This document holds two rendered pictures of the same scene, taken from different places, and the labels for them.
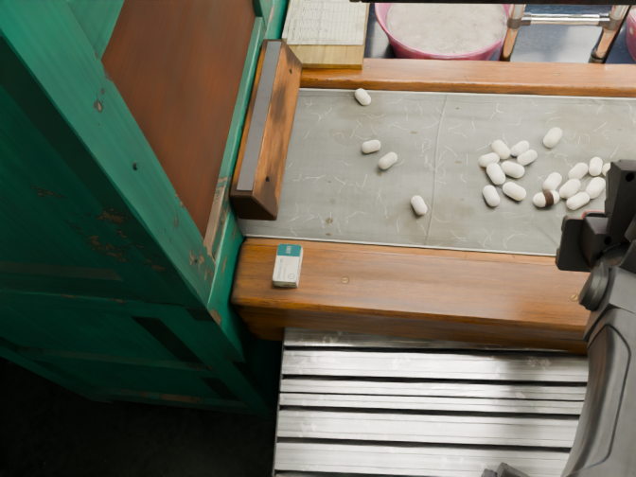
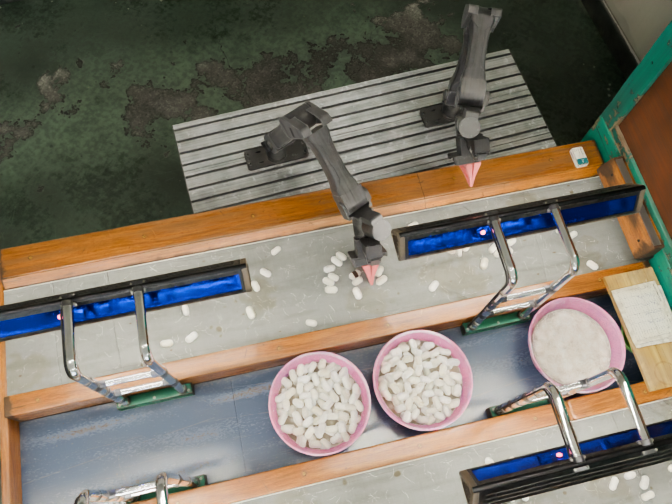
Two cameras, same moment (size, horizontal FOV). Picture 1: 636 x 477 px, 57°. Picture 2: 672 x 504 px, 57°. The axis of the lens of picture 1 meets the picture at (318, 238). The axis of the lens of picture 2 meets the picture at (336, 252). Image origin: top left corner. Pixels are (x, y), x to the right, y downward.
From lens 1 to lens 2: 1.65 m
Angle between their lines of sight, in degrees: 47
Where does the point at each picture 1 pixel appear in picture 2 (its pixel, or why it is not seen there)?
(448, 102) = (544, 276)
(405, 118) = (562, 260)
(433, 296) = (511, 163)
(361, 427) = (511, 129)
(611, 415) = (484, 42)
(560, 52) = (489, 359)
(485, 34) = (543, 336)
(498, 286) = (486, 174)
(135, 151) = (655, 64)
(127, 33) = not seen: outside the picture
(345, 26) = (627, 302)
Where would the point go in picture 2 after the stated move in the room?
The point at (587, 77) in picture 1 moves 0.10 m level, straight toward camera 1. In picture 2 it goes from (478, 303) to (481, 270)
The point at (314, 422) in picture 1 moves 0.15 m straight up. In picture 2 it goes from (530, 125) to (546, 98)
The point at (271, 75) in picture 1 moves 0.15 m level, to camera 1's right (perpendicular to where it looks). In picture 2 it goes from (645, 222) to (604, 246)
